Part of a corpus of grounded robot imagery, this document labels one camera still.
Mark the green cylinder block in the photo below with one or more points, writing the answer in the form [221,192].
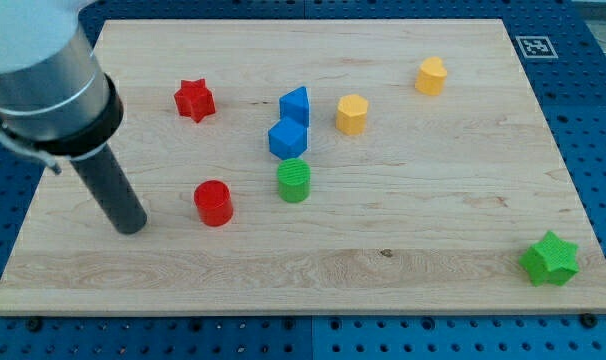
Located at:
[294,180]

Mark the red star block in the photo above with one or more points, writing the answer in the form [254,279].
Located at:
[195,100]

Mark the white fiducial marker tag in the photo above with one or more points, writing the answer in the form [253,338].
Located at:
[536,47]

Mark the blue cube block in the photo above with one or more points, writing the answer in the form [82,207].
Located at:
[287,139]

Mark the yellow hexagon block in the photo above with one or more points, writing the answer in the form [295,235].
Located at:
[351,116]

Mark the red cylinder block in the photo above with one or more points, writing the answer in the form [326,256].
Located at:
[212,199]

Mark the green star block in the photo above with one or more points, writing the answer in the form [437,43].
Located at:
[552,260]

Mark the yellow heart block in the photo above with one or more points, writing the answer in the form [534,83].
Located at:
[431,76]

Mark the light wooden board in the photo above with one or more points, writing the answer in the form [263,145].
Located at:
[426,212]

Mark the blue triangle block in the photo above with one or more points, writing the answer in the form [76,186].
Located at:
[296,106]

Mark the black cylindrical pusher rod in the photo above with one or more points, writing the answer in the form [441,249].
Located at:
[107,182]

